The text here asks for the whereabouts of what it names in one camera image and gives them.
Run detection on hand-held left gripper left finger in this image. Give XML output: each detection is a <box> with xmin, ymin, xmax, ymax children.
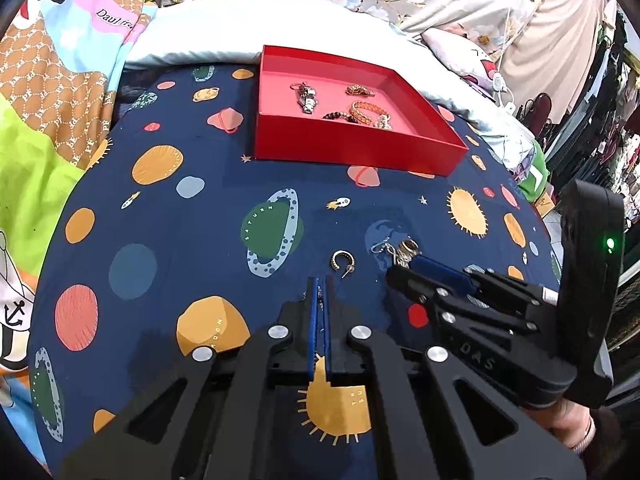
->
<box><xmin>60</xmin><ymin>276</ymin><xmax>326</xmax><ymax>480</ymax></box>

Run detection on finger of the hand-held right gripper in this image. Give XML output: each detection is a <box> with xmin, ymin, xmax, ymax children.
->
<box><xmin>416</xmin><ymin>255</ymin><xmax>559</xmax><ymax>322</ymax></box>
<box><xmin>385</xmin><ymin>264</ymin><xmax>540</xmax><ymax>336</ymax></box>

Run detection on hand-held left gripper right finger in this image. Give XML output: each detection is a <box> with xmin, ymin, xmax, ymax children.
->
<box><xmin>325</xmin><ymin>277</ymin><xmax>586</xmax><ymax>480</ymax></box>

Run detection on silver dangle earring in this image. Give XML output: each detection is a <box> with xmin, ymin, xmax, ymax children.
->
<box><xmin>370</xmin><ymin>241</ymin><xmax>403</xmax><ymax>267</ymax></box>

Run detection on gold hoop earring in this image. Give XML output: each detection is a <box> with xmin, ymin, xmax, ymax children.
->
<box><xmin>329</xmin><ymin>249</ymin><xmax>357</xmax><ymax>280</ymax></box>

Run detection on red cardboard box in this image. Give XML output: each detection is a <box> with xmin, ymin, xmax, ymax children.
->
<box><xmin>252</xmin><ymin>45</ymin><xmax>470</xmax><ymax>177</ymax></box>

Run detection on dark bead bracelet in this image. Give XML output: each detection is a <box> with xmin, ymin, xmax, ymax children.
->
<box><xmin>321</xmin><ymin>109</ymin><xmax>362</xmax><ymax>125</ymax></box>

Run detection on silver wristwatch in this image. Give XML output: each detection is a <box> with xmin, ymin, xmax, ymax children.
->
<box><xmin>289</xmin><ymin>81</ymin><xmax>322</xmax><ymax>114</ymax></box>

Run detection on person's right hand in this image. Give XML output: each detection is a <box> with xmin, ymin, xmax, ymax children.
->
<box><xmin>545</xmin><ymin>400</ymin><xmax>597</xmax><ymax>457</ymax></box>

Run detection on green cloth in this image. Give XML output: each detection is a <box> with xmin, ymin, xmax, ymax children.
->
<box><xmin>516</xmin><ymin>139</ymin><xmax>552</xmax><ymax>202</ymax></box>

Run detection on hanging clothes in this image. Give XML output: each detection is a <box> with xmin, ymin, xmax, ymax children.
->
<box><xmin>545</xmin><ymin>7</ymin><xmax>640</xmax><ymax>286</ymax></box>

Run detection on pink cartoon pillow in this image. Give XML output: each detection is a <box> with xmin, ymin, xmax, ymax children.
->
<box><xmin>424</xmin><ymin>26</ymin><xmax>503</xmax><ymax>92</ymax></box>

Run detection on beige curtain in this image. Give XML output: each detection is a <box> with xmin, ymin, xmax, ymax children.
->
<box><xmin>499</xmin><ymin>0</ymin><xmax>618</xmax><ymax>111</ymax></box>

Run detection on white pillow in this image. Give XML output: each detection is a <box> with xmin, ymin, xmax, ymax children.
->
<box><xmin>124</xmin><ymin>0</ymin><xmax>537</xmax><ymax>168</ymax></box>

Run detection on cartoon monkey print blanket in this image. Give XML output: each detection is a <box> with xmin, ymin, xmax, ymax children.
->
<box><xmin>0</xmin><ymin>0</ymin><xmax>168</xmax><ymax>466</ymax></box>

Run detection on white cable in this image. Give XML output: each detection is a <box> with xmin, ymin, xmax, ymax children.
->
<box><xmin>491</xmin><ymin>0</ymin><xmax>520</xmax><ymax>112</ymax></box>

